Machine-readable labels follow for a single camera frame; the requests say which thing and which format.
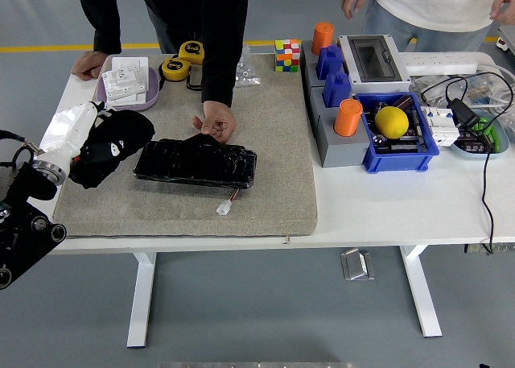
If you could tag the grey holder block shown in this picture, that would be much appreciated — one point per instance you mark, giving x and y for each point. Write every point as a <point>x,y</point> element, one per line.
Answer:
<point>307,68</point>
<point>342,152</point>

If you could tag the light blue tray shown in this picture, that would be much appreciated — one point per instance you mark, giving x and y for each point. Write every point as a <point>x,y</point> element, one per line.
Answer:
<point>470,154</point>

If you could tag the large white switch plate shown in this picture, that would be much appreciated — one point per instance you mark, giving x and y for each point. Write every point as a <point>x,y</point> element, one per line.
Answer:
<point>130,64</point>

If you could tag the grey enclosure with clear lid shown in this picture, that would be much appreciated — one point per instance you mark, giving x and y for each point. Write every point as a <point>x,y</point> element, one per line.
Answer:
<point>372,60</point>

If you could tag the colourful puzzle cube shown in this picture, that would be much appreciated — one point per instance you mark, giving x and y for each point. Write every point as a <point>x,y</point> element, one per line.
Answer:
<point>287,56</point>

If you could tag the white switch module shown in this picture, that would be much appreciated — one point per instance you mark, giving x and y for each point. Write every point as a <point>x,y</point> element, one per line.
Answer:
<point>122,84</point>

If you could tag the blue plastic bin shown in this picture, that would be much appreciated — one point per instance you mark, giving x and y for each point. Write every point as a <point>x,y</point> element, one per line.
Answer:
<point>394,162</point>

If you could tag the clear bag of small parts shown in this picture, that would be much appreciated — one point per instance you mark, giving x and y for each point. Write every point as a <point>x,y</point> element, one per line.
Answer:
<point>422,84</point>

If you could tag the silver metal ball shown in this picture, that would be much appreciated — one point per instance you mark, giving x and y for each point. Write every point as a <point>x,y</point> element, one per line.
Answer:
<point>379,141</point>

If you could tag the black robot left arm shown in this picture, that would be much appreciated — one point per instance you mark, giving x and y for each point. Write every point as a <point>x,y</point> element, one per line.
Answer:
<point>24,239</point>

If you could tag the clear bag of blue parts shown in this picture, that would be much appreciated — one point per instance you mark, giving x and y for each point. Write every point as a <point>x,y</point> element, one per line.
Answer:
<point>480,98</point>

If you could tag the white table leg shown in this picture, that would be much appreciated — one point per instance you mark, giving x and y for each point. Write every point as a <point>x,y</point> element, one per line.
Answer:
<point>422,303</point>
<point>141,303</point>

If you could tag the green plastic part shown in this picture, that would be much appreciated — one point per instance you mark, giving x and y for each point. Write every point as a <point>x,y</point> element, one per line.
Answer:
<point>484,125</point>

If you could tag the grey-brown mat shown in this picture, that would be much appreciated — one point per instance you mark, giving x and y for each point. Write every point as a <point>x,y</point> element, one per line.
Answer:
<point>273,142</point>

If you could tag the person's left forearm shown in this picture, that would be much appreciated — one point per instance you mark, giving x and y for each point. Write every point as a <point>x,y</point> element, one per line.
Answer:
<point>219,74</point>

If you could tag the person's left hand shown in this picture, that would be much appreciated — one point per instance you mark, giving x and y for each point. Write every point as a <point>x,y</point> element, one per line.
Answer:
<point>219,120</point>
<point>506,5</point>

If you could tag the black rag with red patch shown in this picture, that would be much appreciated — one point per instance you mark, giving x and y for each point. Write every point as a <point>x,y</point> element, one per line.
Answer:
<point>128,128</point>

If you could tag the black circuit board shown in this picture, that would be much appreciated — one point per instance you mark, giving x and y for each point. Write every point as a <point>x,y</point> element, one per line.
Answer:
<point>402,145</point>

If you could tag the yellow tape measure with print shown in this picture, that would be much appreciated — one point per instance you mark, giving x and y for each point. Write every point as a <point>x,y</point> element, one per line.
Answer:
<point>192,50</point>

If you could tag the orange cylinder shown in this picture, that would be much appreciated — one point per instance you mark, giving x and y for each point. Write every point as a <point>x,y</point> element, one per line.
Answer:
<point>323,38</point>
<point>347,120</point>

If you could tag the person's right forearm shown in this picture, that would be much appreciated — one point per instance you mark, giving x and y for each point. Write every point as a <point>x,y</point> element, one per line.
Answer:
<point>106,34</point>

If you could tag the purple tray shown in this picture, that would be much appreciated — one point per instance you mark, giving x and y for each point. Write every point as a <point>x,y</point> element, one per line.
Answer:
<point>151,98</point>

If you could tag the yellow ball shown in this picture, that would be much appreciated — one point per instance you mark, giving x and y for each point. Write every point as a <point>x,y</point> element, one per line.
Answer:
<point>391,122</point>

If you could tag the blue block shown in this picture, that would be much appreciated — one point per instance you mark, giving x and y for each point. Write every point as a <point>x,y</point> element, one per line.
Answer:
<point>337,92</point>
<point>329,64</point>

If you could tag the clear bag of metal nuts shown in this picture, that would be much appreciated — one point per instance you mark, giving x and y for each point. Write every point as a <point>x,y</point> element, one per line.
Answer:
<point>246,72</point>

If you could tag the white power strip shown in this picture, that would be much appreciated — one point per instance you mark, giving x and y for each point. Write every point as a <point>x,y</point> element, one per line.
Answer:
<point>442,62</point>

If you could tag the person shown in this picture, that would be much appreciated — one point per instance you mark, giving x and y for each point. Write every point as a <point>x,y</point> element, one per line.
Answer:
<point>434,1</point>
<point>181,13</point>

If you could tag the black panel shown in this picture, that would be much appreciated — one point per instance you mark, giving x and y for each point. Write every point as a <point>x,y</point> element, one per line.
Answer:
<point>193,164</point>

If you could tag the black power adapter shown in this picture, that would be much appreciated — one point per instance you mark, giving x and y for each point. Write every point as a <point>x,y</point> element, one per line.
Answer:
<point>462,112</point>

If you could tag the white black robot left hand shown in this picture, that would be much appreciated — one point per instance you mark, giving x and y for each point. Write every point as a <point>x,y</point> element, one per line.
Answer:
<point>68,130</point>

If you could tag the black terminal block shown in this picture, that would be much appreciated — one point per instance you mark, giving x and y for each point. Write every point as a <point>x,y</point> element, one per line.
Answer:
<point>475,145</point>

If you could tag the white circuit breaker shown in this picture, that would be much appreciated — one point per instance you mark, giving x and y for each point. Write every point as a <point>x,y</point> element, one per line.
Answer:
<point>440,126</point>

